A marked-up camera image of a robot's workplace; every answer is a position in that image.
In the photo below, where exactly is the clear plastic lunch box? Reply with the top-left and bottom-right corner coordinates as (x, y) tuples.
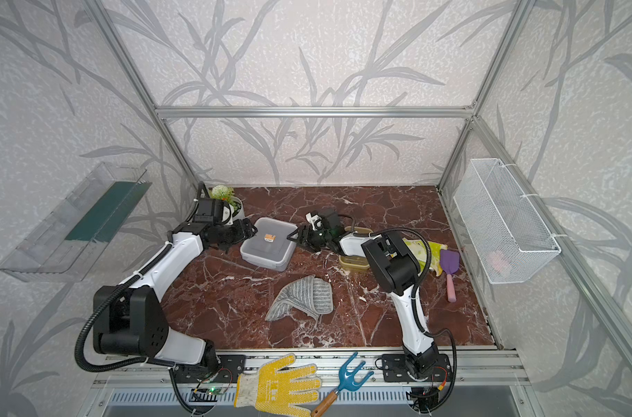
(241, 217), (298, 272)

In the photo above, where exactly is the grey striped cleaning cloth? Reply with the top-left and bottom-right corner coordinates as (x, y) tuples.
(265, 276), (334, 321)

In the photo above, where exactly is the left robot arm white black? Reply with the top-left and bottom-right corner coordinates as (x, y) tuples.
(74, 218), (258, 374)

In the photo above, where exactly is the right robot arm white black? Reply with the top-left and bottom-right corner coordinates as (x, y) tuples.
(288, 225), (452, 381)

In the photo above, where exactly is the white lunch box lid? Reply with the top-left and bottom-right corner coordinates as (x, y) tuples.
(340, 233), (372, 257)

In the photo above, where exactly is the olive yellow lunch box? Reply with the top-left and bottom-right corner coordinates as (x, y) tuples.
(339, 226), (372, 273)

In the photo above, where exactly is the white flower pot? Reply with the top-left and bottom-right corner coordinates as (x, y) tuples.
(228, 196), (245, 221)

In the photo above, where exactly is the green artificial plant with flowers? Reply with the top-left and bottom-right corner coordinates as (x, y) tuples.
(210, 185), (235, 203)

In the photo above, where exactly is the green yellow cloth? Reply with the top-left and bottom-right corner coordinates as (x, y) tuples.
(403, 238), (448, 276)

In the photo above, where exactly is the purple pink toy shovel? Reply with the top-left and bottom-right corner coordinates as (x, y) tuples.
(440, 250), (460, 303)

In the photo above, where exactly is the teal garden hand fork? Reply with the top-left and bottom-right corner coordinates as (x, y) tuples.
(311, 351), (373, 417)

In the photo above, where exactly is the yellow work glove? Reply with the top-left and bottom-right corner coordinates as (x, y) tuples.
(234, 354), (322, 417)

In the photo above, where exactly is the pink item in basket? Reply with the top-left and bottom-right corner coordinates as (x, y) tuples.
(488, 251), (512, 277)

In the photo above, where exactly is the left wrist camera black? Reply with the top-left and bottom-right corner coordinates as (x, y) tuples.
(193, 198), (233, 225)

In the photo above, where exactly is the clear acrylic wall shelf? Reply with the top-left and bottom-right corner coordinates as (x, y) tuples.
(0, 163), (152, 283)

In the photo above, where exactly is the white wire mesh basket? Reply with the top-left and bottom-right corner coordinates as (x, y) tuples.
(453, 158), (562, 284)

